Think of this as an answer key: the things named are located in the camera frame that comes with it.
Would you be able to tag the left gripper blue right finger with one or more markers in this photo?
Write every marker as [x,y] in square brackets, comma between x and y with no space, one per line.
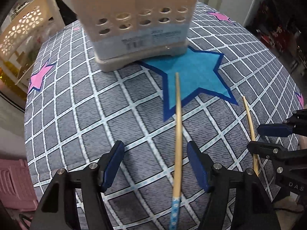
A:
[201,164]

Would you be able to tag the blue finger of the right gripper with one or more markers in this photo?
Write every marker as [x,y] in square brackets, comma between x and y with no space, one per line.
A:
[282,130]

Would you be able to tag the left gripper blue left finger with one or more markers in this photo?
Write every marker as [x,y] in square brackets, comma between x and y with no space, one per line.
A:
[109,164]

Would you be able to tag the chopstick with blue end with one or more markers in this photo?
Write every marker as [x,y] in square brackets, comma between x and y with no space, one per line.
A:
[177,179]

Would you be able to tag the grey checkered tablecloth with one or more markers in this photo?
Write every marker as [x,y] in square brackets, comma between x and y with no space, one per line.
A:
[79,112]

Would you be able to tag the pink plastic stool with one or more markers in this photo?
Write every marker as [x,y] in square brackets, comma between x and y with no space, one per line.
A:
[17,192]

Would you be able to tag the beige plastic utensil holder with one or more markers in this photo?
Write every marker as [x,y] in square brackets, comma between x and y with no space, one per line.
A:
[125,31]

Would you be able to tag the beige flower-cutout storage rack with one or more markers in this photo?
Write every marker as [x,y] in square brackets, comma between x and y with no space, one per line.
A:
[37,15]

